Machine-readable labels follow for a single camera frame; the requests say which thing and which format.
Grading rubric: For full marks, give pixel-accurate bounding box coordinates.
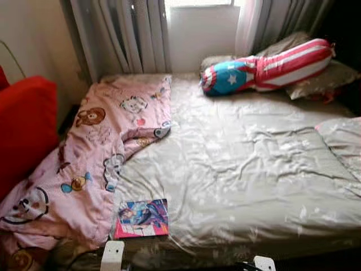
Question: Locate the grey floral pillow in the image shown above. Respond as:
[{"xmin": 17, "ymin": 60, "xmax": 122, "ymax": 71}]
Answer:
[{"xmin": 200, "ymin": 31, "xmax": 360, "ymax": 103}]

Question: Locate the red white blue bolster pillow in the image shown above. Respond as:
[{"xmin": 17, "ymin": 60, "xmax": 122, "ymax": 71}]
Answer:
[{"xmin": 200, "ymin": 38, "xmax": 336, "ymax": 97}]

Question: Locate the grey floral folded quilt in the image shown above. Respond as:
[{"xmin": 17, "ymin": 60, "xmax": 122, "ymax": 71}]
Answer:
[{"xmin": 315, "ymin": 116, "xmax": 361, "ymax": 181}]

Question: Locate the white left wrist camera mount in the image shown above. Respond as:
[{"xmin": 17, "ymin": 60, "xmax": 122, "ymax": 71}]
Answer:
[{"xmin": 100, "ymin": 241, "xmax": 125, "ymax": 271}]

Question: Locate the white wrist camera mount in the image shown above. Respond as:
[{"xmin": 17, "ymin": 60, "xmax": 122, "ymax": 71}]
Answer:
[
  {"xmin": 253, "ymin": 255, "xmax": 276, "ymax": 271},
  {"xmin": 100, "ymin": 241, "xmax": 125, "ymax": 271}
]

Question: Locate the bed with grey floral sheet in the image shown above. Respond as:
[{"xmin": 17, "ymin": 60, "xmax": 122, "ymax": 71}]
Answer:
[{"xmin": 42, "ymin": 71, "xmax": 361, "ymax": 271}]

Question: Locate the bright window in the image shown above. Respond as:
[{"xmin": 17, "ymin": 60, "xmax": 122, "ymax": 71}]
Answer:
[{"xmin": 165, "ymin": 0, "xmax": 244, "ymax": 8}]

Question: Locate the pink cartoon print blanket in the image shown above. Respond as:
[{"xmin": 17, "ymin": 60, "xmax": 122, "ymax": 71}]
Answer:
[{"xmin": 0, "ymin": 73, "xmax": 173, "ymax": 271}]

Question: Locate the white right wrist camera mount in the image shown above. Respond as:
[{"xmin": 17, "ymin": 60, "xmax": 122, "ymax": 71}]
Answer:
[{"xmin": 253, "ymin": 255, "xmax": 276, "ymax": 271}]

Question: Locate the colourful comic magazine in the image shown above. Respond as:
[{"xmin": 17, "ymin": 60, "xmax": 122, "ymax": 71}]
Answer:
[{"xmin": 113, "ymin": 198, "xmax": 170, "ymax": 239}]

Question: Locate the red fabric cushion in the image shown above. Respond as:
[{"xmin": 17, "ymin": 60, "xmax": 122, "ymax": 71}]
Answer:
[
  {"xmin": 0, "ymin": 75, "xmax": 59, "ymax": 201},
  {"xmin": 0, "ymin": 65, "xmax": 9, "ymax": 91}
]

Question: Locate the grey curtain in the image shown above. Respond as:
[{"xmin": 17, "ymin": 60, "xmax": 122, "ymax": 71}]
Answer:
[
  {"xmin": 236, "ymin": 0, "xmax": 336, "ymax": 57},
  {"xmin": 61, "ymin": 0, "xmax": 171, "ymax": 84}
]

